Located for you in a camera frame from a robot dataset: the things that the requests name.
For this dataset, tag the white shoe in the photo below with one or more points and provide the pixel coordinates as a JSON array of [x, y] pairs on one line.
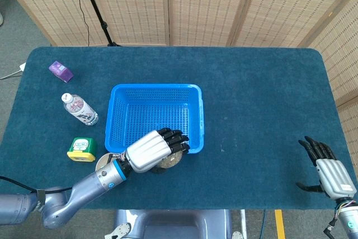
[[1, 16]]

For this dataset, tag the white metal bracket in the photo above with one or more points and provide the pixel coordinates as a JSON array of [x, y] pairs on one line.
[[237, 235], [120, 229]]

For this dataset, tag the bamboo folding screen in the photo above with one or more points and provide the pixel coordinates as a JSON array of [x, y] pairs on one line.
[[201, 6], [344, 54]]

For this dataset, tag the blue plastic basket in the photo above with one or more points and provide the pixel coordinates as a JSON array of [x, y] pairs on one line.
[[156, 110]]

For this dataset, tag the clear plastic water bottle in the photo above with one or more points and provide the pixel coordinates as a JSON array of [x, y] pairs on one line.
[[81, 108]]

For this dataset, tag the teal table cloth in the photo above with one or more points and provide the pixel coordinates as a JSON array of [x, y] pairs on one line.
[[251, 110]]

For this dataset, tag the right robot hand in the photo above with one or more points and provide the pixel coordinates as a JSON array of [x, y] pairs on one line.
[[334, 177]]

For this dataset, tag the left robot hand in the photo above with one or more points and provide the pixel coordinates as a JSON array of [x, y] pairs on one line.
[[148, 149]]

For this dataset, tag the yellow floor tape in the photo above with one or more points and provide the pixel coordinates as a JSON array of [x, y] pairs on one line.
[[279, 223]]

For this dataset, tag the white floor strip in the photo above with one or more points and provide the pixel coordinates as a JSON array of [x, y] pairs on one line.
[[244, 222]]

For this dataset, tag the beige bowl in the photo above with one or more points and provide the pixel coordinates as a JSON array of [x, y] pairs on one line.
[[102, 162]]

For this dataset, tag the small purple box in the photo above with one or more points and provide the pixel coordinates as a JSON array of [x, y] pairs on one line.
[[61, 71]]

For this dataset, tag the black tripod stand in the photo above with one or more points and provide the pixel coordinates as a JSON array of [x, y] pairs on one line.
[[96, 12]]

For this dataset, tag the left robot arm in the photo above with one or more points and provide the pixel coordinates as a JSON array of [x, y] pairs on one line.
[[89, 187]]

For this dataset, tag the green container with yellow lid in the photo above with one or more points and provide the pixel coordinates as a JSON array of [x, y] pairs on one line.
[[81, 145]]

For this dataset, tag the white power adapter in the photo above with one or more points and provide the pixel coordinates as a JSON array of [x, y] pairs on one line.
[[22, 66]]

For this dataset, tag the grey-blue robot torso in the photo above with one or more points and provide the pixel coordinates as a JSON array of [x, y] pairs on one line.
[[173, 225]]

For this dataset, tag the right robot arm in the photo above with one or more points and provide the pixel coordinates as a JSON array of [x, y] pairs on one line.
[[349, 222]]

